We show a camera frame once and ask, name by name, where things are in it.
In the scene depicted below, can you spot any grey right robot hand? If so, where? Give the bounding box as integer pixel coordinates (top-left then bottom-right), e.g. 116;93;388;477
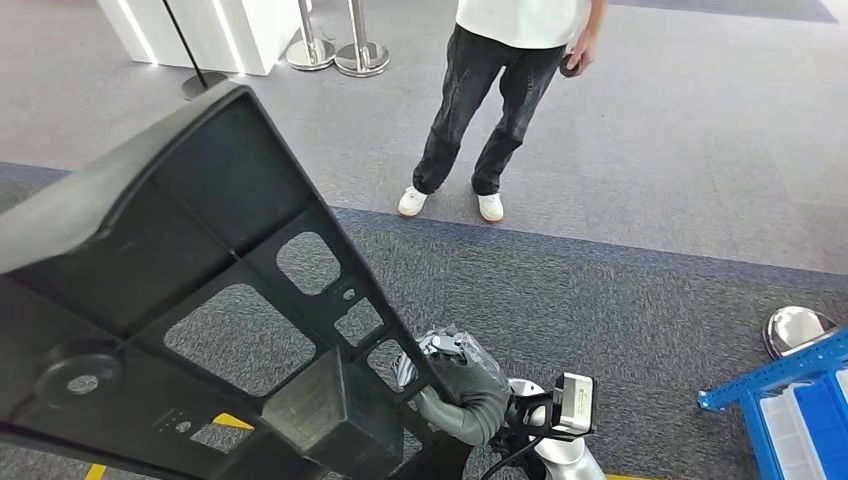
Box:
394;324;513;448

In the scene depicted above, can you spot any black plastic plate bracket part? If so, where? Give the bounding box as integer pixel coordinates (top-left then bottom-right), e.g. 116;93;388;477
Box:
0;80;475;480

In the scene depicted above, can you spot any blue metal shelf rack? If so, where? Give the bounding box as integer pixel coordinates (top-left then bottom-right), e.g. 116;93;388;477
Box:
696;327;848;480

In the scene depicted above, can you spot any person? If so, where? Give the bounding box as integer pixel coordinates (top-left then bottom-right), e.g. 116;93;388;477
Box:
397;0;609;225

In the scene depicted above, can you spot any white plastic tray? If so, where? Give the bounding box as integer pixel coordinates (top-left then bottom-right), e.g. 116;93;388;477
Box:
757;382;819;480

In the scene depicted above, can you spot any chrome stanchion base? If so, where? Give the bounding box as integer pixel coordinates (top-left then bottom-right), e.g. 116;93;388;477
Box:
761;305;840;363

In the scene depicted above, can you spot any blue plastic tray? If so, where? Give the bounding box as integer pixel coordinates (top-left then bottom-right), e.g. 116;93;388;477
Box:
791;370;848;480

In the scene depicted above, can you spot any person's hand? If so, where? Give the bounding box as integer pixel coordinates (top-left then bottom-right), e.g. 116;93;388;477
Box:
567;26;600;75

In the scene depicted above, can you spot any black floor stand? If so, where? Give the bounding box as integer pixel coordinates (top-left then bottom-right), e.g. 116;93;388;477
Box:
162;0;231;102

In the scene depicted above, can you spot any white display plinth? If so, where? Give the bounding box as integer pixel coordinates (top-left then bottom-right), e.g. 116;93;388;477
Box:
95;0;307;77

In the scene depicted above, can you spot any black camera cable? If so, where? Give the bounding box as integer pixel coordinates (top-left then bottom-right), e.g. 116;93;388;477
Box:
478;433;551;480

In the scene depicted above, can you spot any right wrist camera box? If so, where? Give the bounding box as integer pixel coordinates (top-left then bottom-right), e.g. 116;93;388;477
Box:
506;372;598;446

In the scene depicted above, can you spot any chrome stanchion post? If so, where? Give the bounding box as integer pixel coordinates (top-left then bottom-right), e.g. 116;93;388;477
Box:
333;0;392;79
286;0;338;73

